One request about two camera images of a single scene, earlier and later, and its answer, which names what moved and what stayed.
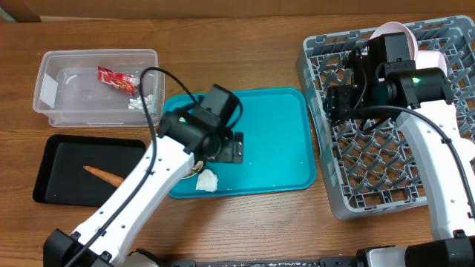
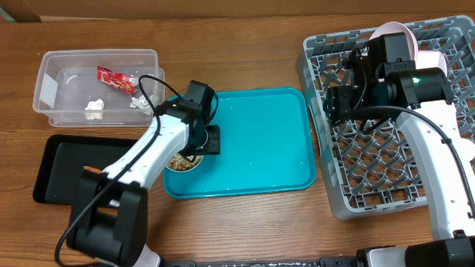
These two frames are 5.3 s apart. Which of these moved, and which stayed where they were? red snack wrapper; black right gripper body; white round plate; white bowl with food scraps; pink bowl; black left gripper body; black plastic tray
Moved: black left gripper body; white bowl with food scraps
Stayed: red snack wrapper; black plastic tray; white round plate; pink bowl; black right gripper body
